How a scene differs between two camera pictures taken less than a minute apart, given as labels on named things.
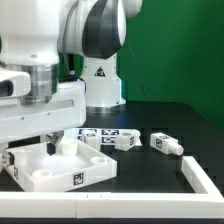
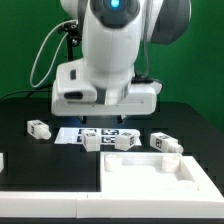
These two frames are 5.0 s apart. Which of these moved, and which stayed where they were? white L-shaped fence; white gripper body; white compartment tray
Moved: white compartment tray; white gripper body
Stayed: white L-shaped fence
